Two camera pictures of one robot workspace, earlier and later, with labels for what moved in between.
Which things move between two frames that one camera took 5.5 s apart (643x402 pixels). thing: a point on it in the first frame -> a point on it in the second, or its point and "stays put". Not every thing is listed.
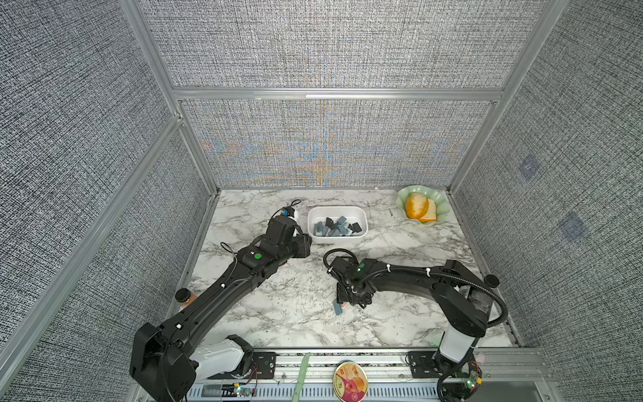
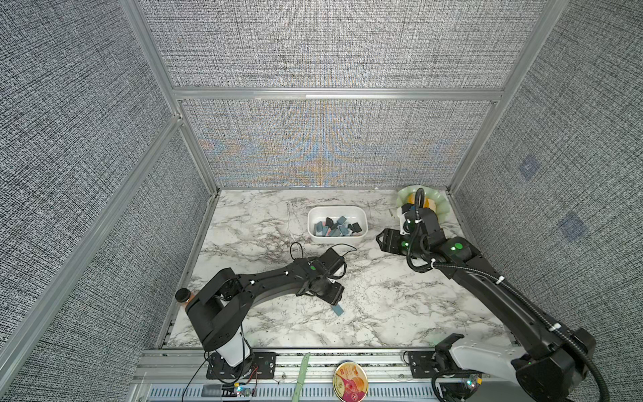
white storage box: (337, 224) stays put
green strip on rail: (298, 389) stays put
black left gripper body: (302, 247) -> (330, 291)
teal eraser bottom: (337, 307) stays put
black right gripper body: (343, 295) -> (398, 244)
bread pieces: (419, 207) stays put
